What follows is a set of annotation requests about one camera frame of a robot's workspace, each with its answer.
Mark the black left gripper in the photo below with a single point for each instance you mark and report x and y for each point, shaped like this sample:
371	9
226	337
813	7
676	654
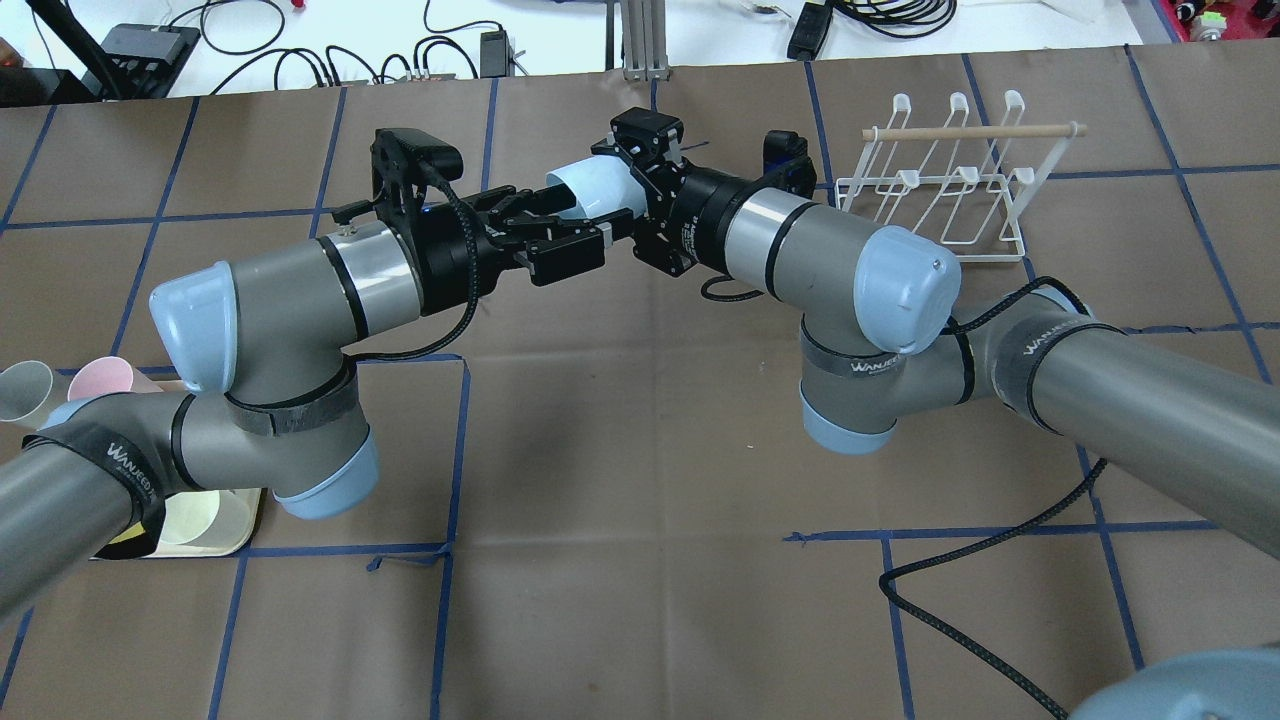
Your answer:
447	262

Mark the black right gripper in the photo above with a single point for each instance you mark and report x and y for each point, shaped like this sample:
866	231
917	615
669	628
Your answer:
699	218

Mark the light blue ikea cup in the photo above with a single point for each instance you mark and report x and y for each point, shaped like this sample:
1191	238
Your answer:
600	184

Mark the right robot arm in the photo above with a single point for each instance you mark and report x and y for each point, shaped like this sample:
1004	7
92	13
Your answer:
882	339

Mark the cream cup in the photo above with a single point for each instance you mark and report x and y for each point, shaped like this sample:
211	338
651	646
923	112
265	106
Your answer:
210	520

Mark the pink cup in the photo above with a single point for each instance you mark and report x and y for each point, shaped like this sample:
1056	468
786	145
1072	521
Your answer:
109	375

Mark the grey cup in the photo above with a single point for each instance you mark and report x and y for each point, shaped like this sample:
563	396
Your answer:
30	391

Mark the cream plastic tray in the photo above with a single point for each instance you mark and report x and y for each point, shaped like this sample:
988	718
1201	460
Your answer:
142	541

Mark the aluminium frame post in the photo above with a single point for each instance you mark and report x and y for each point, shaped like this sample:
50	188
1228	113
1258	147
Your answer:
644	40

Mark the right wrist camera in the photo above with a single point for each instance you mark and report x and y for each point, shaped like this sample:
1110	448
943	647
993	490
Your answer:
787	164

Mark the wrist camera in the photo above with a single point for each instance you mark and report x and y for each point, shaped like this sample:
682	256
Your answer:
404	162
787	164

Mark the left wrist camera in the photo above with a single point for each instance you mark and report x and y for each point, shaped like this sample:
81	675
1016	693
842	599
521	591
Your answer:
404	162

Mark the white wire cup rack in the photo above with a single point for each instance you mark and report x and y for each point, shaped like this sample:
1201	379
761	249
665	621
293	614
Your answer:
959	181

